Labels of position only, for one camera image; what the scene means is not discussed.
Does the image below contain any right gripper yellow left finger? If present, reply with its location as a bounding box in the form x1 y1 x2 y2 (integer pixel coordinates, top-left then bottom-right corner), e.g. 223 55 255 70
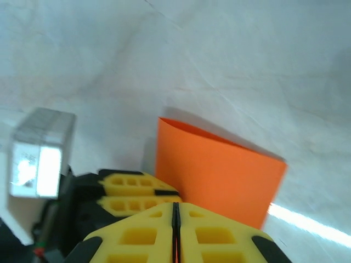
65 202 174 263

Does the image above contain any orange paper sheet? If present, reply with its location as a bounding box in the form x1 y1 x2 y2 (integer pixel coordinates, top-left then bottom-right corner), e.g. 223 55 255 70
155 116 288 231

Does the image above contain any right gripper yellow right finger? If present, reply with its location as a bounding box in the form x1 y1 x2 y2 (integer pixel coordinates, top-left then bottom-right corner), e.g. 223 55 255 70
177 202 287 263

